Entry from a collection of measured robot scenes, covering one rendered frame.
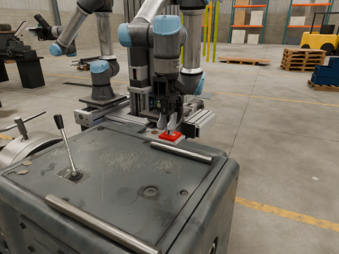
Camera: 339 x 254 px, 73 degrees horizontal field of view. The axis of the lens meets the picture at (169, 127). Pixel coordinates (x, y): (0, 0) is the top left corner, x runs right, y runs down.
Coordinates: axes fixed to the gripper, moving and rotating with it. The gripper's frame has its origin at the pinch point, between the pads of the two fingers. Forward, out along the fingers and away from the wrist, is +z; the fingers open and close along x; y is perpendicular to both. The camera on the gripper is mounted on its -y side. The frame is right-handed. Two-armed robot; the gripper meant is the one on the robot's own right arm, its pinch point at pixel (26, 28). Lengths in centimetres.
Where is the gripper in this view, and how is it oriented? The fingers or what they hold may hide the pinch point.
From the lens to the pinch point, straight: 195.9
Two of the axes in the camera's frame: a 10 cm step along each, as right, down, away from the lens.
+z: -9.8, -0.7, 1.6
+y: 0.2, 8.5, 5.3
